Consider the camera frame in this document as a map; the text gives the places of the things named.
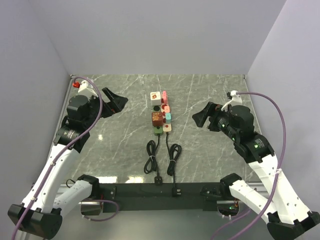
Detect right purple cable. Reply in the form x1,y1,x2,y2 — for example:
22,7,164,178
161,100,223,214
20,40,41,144
209,91,286,240

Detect purple cable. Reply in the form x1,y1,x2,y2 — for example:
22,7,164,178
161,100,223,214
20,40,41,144
9,76,120,240
209,91,286,240

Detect light blue charger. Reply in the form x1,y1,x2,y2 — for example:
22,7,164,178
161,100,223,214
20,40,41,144
165,112,172,123

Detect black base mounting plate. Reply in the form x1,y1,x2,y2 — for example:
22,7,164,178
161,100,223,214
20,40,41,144
100,182,224,211

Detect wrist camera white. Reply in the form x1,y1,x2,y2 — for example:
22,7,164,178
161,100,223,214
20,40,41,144
221,90,243,111
72,80,98,99

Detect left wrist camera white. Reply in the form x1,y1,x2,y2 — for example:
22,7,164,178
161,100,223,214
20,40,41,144
72,80,98,99

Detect white cube adapter tiger print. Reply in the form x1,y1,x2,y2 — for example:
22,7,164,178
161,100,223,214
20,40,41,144
150,91,162,106

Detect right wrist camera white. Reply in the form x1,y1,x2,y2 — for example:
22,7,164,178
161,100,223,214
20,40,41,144
221,90,243,111

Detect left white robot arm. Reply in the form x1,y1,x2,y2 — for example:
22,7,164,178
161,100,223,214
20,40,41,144
7,87,128,240

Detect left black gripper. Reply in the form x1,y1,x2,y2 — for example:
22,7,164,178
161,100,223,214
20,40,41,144
83,87,128,129

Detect green power strip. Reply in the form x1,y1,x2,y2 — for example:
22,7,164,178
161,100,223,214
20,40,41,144
151,105,164,135

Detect salmon small charger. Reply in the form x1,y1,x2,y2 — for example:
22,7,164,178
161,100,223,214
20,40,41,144
164,106,170,113

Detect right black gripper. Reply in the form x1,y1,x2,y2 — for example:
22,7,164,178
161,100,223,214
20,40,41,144
191,101,239,141

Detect cream power strip red sockets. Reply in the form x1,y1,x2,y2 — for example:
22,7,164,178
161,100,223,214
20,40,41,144
161,98,172,133

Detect black cord of green strip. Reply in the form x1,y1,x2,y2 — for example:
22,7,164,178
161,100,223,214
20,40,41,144
143,134,165,187

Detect red cube adapter fish print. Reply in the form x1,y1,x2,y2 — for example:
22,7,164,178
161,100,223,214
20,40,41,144
151,111,164,127

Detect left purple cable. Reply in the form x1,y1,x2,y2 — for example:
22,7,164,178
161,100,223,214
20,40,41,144
9,76,120,240

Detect pink plug adapter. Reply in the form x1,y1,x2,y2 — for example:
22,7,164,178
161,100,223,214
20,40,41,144
162,90,168,105

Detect black cord of cream strip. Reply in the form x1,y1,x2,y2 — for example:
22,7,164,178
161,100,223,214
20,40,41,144
165,131,183,198

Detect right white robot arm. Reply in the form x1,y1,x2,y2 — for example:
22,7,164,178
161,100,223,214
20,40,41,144
192,102,320,240

